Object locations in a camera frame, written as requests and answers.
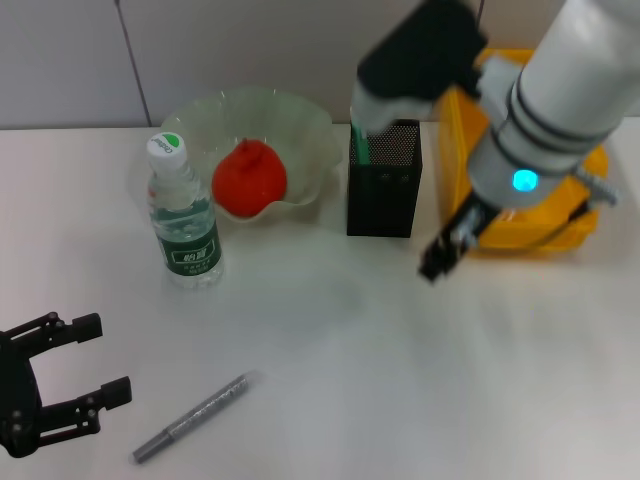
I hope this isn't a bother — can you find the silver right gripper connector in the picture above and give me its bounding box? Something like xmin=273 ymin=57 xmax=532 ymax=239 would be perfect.
xmin=573 ymin=164 xmax=624 ymax=207

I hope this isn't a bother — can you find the mint green pen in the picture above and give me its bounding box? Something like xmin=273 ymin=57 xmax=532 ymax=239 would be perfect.
xmin=349 ymin=118 xmax=372 ymax=166

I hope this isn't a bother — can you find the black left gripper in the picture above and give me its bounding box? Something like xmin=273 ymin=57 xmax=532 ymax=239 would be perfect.
xmin=0 ymin=311 xmax=134 ymax=459

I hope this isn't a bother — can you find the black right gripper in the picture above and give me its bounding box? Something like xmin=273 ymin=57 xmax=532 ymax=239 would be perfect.
xmin=418 ymin=193 xmax=502 ymax=287

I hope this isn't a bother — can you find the translucent green fruit bowl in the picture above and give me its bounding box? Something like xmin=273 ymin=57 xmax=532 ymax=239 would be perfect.
xmin=160 ymin=87 xmax=341 ymax=224

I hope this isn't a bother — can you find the black mesh pen holder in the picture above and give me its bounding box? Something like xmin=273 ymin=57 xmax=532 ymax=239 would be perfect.
xmin=345 ymin=118 xmax=424 ymax=238

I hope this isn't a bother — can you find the grey glitter marker pen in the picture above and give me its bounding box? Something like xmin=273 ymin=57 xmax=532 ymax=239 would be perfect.
xmin=132 ymin=369 xmax=261 ymax=465

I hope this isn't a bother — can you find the yellow plastic bin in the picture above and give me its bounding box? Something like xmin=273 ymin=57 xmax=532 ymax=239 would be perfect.
xmin=437 ymin=47 xmax=610 ymax=259

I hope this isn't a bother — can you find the dark right wrist camera box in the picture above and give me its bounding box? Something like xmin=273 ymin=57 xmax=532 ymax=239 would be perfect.
xmin=349 ymin=0 xmax=490 ymax=134

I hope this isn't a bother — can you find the clear green-label water bottle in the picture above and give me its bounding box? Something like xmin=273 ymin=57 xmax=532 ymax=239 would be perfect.
xmin=144 ymin=130 xmax=225 ymax=290

